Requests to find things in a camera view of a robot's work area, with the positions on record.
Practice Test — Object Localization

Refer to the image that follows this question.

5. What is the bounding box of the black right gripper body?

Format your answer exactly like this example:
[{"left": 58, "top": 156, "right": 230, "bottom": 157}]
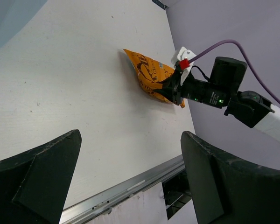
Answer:
[{"left": 180, "top": 75, "right": 231, "bottom": 109}]

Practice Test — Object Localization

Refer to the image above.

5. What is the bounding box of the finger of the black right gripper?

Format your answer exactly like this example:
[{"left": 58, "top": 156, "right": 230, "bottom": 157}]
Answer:
[
  {"left": 161, "top": 66, "right": 182, "bottom": 90},
  {"left": 153, "top": 87, "right": 181, "bottom": 105}
]

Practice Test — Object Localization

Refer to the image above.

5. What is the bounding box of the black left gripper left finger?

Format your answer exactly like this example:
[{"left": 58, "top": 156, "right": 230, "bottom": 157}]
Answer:
[{"left": 0, "top": 129, "right": 82, "bottom": 224}]

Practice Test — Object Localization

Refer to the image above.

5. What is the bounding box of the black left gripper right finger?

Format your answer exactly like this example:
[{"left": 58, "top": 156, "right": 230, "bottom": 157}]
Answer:
[{"left": 181, "top": 131, "right": 280, "bottom": 224}]

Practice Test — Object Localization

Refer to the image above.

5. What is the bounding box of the orange Kettle chips bag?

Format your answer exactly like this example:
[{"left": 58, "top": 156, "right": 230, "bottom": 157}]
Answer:
[{"left": 123, "top": 49, "right": 174, "bottom": 104}]

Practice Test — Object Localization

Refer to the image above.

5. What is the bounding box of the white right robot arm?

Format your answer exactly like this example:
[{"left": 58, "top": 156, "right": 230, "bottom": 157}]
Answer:
[{"left": 154, "top": 56, "right": 280, "bottom": 142}]

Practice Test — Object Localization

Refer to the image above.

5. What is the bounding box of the light blue paper bag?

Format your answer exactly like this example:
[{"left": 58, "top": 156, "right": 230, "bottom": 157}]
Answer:
[{"left": 0, "top": 0, "right": 46, "bottom": 48}]

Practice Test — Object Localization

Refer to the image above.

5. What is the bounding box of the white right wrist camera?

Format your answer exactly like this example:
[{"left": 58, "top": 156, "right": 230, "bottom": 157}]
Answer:
[{"left": 171, "top": 47, "right": 196, "bottom": 85}]

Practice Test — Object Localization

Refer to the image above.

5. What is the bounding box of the aluminium front frame rail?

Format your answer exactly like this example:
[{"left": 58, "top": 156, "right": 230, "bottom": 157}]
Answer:
[{"left": 60, "top": 155, "right": 185, "bottom": 224}]

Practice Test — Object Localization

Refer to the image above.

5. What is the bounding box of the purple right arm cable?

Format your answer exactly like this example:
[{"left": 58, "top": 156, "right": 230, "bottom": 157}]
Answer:
[{"left": 189, "top": 39, "right": 280, "bottom": 113}]

